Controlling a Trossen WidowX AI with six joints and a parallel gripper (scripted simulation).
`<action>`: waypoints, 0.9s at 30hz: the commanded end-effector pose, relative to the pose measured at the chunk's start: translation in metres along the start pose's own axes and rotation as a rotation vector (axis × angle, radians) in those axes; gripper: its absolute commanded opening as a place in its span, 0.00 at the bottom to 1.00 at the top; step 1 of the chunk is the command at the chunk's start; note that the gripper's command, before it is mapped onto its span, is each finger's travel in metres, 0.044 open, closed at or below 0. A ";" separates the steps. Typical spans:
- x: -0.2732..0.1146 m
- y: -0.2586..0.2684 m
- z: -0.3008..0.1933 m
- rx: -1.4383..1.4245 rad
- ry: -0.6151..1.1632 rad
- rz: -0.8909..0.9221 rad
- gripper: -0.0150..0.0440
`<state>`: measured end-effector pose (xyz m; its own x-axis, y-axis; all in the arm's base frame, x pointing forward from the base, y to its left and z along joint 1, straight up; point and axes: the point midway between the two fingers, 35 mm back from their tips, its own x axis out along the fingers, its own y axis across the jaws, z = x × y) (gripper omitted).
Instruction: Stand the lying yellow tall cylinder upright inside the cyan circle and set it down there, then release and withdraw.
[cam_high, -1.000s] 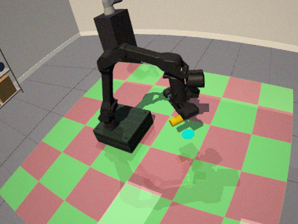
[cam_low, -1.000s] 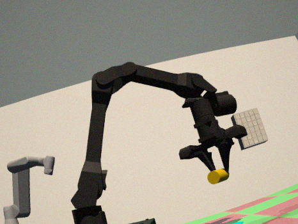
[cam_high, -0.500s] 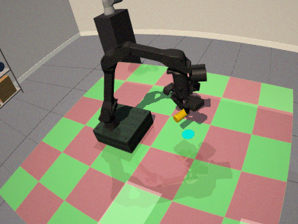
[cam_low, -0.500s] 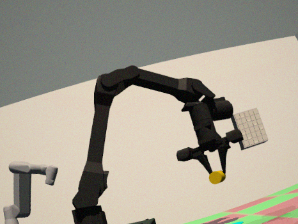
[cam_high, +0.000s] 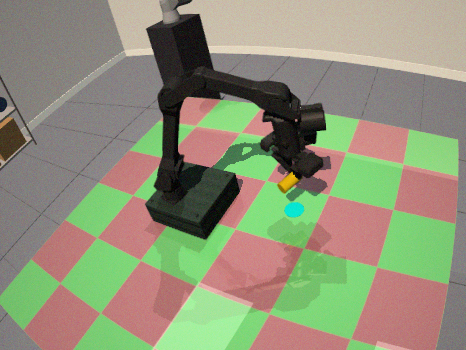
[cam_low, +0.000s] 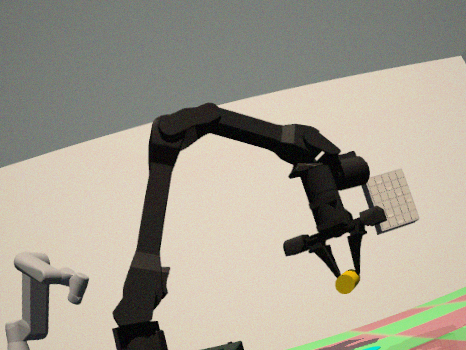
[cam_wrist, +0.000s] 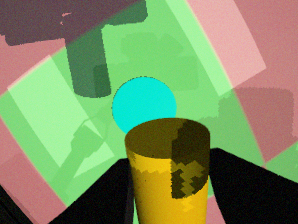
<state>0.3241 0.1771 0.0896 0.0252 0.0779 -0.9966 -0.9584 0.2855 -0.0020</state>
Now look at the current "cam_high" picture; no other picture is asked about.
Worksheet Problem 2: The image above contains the cyan circle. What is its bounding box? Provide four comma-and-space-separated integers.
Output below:
284, 202, 304, 217

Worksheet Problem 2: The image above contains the yellow tall cylinder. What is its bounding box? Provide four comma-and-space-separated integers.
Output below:
278, 172, 302, 194

